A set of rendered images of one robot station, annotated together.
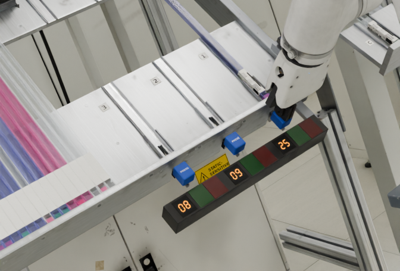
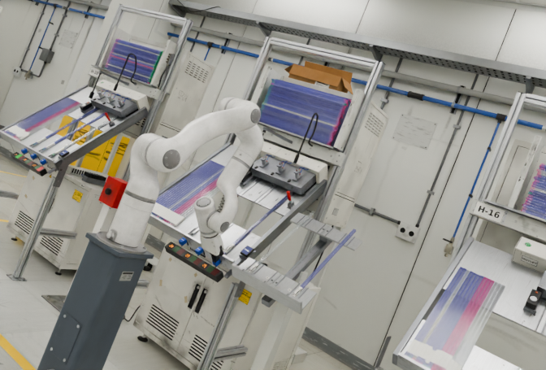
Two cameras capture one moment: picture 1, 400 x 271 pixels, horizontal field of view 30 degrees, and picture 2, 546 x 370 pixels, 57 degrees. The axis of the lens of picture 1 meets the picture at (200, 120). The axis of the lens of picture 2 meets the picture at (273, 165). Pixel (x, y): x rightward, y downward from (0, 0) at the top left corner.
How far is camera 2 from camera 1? 2.16 m
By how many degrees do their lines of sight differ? 62
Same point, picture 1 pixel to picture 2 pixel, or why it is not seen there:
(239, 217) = (236, 319)
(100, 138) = (192, 219)
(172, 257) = (210, 301)
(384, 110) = (274, 327)
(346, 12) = (200, 218)
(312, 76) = (207, 243)
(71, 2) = (250, 196)
